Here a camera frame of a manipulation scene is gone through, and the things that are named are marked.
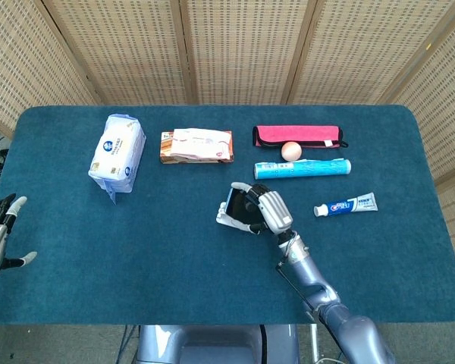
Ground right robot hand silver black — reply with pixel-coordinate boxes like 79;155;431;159
230;181;300;243

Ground black smartphone blue screen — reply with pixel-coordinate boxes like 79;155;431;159
225;187;261;224

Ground white folding phone stand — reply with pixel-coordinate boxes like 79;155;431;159
215;202;253;233

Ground blue white toothpaste tube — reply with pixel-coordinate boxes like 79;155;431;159
313;191;379;218

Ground cyan cylindrical tube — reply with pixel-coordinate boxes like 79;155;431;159
253;158;353;180

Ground peach coloured ball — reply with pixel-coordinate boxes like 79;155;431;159
281;141;303;162

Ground pink towel with black trim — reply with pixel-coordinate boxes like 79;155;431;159
252;124;349;149

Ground pink wet wipes pack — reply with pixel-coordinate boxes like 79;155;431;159
169;128;232;160

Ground brown snack package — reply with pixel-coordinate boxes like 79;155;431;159
159;130;235;165

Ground white metal table leg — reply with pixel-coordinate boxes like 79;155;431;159
309;325;320;362

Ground blue table mat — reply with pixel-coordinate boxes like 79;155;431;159
0;105;455;326

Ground grey robot torso base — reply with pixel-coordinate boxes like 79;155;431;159
135;325;300;364

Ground white blue tissue pack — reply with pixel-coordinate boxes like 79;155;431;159
87;113;147;206

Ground woven bamboo folding screen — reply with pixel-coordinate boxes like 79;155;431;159
0;0;455;274

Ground black cable along right arm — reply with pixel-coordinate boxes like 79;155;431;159
275;259;346;364

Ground blue cable under table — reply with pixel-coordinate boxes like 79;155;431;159
119;325;138;364

